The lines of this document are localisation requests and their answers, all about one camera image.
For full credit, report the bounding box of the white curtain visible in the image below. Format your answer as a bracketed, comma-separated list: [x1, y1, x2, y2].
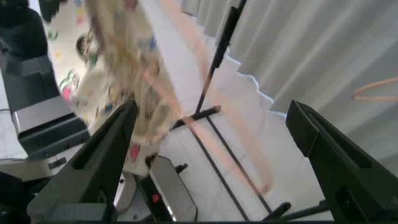
[180, 0, 398, 175]

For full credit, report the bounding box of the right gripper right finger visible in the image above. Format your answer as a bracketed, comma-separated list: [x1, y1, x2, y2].
[285, 99, 398, 224]

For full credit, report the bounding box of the pink clothes hanger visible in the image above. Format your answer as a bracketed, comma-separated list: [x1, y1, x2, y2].
[351, 77, 398, 102]
[139, 0, 274, 195]

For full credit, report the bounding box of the cream printed garment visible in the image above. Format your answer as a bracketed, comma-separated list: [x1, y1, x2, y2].
[46, 0, 183, 177]

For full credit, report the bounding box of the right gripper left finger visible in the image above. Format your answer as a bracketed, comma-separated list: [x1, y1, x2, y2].
[25, 99, 139, 224]

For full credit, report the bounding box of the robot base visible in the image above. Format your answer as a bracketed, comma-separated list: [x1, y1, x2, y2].
[0, 0, 199, 222]

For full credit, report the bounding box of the black clothes rack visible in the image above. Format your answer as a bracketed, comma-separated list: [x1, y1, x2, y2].
[170, 0, 330, 222]

